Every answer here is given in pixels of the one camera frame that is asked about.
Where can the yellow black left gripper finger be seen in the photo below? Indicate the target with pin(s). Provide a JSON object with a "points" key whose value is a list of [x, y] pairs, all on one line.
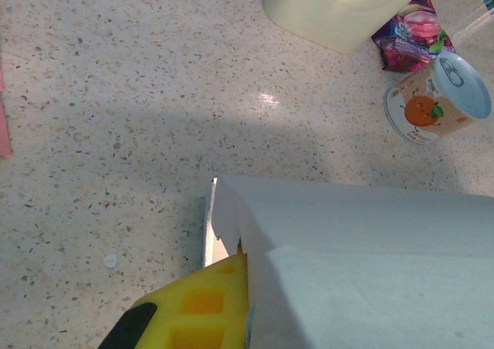
{"points": [[193, 310]]}

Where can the orange print drink can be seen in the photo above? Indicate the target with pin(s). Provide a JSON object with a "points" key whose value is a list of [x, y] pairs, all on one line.
{"points": [[424, 109]]}

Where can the white paper box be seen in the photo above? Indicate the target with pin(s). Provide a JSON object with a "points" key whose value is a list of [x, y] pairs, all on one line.
{"points": [[366, 268]]}

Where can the purple candy bag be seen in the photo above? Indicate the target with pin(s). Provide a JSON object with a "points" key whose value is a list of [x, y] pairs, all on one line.
{"points": [[413, 36]]}

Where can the cream knife block holder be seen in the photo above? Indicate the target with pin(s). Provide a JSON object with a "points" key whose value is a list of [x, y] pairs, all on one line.
{"points": [[339, 9]]}

